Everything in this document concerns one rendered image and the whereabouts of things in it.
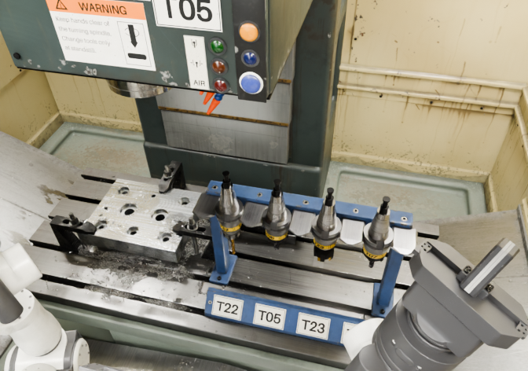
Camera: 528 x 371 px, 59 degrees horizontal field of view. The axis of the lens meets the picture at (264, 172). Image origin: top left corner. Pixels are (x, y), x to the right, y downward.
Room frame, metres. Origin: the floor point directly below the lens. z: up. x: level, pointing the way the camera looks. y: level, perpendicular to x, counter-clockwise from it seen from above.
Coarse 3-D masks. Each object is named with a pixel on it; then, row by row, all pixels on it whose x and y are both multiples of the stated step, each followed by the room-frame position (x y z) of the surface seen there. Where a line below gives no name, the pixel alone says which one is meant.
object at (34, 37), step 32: (0, 0) 0.70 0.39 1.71; (32, 0) 0.68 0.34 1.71; (128, 0) 0.64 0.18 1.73; (224, 0) 0.61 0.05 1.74; (288, 0) 0.70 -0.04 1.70; (32, 32) 0.69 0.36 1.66; (160, 32) 0.63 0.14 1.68; (192, 32) 0.62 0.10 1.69; (224, 32) 0.61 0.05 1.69; (288, 32) 0.71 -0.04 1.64; (32, 64) 0.69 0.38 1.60; (64, 64) 0.68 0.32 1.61; (96, 64) 0.66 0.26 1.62; (160, 64) 0.63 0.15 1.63
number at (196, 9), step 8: (184, 0) 0.62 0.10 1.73; (192, 0) 0.62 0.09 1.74; (200, 0) 0.61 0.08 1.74; (208, 0) 0.61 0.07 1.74; (184, 8) 0.62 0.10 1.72; (192, 8) 0.62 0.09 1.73; (200, 8) 0.61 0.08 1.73; (208, 8) 0.61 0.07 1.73; (184, 16) 0.62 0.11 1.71; (192, 16) 0.62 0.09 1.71; (200, 16) 0.61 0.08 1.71; (208, 16) 0.61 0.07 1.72; (200, 24) 0.61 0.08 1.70; (208, 24) 0.61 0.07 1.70; (216, 24) 0.61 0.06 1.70
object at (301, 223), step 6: (294, 210) 0.72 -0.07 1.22; (300, 210) 0.72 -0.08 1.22; (294, 216) 0.70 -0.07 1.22; (300, 216) 0.70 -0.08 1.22; (306, 216) 0.70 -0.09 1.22; (312, 216) 0.70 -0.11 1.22; (294, 222) 0.68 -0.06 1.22; (300, 222) 0.68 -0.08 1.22; (306, 222) 0.68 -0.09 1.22; (288, 228) 0.66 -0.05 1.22; (294, 228) 0.66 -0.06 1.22; (300, 228) 0.66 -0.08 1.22; (306, 228) 0.66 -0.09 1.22; (300, 234) 0.65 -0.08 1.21; (306, 234) 0.65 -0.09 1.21
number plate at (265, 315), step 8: (256, 304) 0.64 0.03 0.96; (256, 312) 0.63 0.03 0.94; (264, 312) 0.63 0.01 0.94; (272, 312) 0.62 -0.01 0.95; (280, 312) 0.62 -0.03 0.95; (256, 320) 0.62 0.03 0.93; (264, 320) 0.61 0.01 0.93; (272, 320) 0.61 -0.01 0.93; (280, 320) 0.61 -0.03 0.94; (280, 328) 0.60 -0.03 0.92
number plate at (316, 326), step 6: (300, 318) 0.61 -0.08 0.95; (306, 318) 0.60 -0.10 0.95; (312, 318) 0.60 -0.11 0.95; (318, 318) 0.60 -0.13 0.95; (324, 318) 0.60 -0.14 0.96; (300, 324) 0.60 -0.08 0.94; (306, 324) 0.59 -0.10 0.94; (312, 324) 0.59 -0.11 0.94; (318, 324) 0.59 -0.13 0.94; (324, 324) 0.59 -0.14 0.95; (300, 330) 0.59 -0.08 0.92; (306, 330) 0.58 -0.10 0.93; (312, 330) 0.58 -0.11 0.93; (318, 330) 0.58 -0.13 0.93; (324, 330) 0.58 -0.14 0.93; (318, 336) 0.57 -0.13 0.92; (324, 336) 0.57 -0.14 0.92
